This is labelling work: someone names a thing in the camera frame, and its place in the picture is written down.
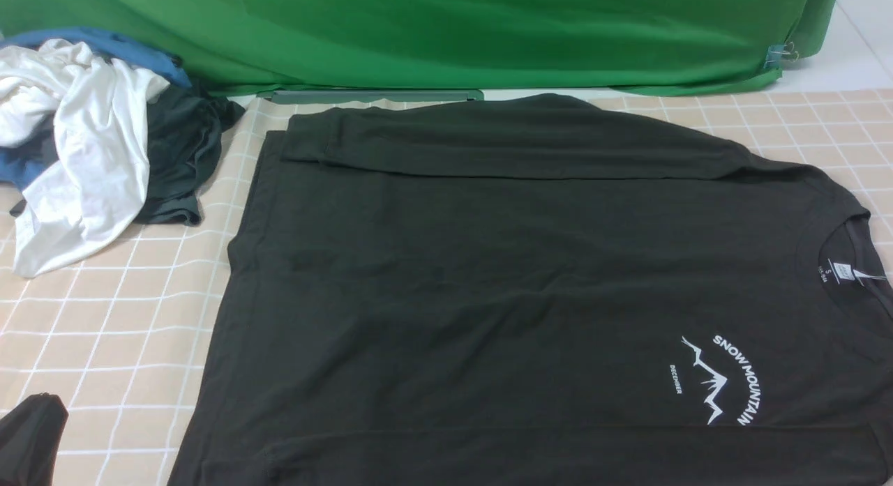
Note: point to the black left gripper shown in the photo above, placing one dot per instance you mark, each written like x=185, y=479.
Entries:
x=30, y=438

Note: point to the dark gray long-sleeved shirt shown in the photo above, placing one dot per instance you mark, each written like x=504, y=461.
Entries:
x=541, y=292

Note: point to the beige checkered tablecloth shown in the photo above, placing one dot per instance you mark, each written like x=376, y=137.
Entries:
x=122, y=337

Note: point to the blue crumpled garment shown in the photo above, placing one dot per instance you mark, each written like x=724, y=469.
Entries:
x=118, y=50

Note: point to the white crumpled garment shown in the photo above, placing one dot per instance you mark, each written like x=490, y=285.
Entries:
x=91, y=194

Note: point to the dark teal crumpled garment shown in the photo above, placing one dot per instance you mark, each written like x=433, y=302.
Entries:
x=185, y=129

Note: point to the green metal base bar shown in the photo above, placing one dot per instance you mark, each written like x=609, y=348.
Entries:
x=335, y=96

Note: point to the green backdrop cloth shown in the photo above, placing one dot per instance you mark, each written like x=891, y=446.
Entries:
x=647, y=47

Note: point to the metal binder clip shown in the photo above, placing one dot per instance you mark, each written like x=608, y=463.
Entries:
x=777, y=55

